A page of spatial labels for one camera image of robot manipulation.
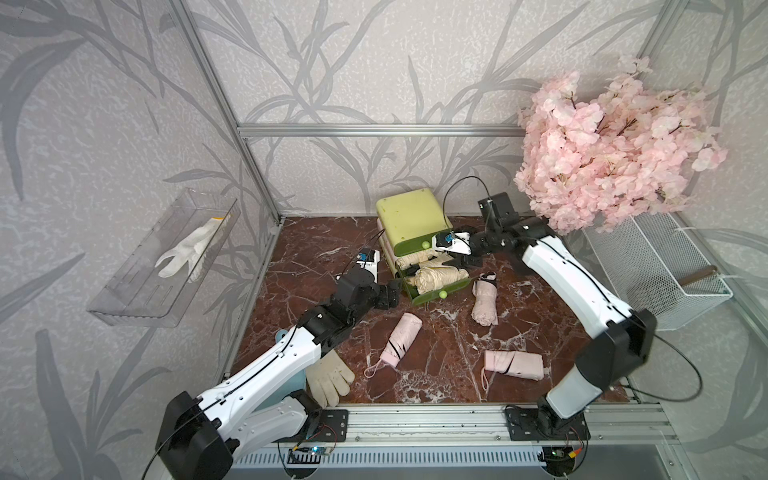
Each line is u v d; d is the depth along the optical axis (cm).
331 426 73
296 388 66
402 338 85
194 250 64
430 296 92
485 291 93
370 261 66
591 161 68
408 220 91
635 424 76
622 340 42
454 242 65
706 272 61
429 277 81
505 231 59
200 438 37
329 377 81
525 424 73
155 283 64
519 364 81
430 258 94
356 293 55
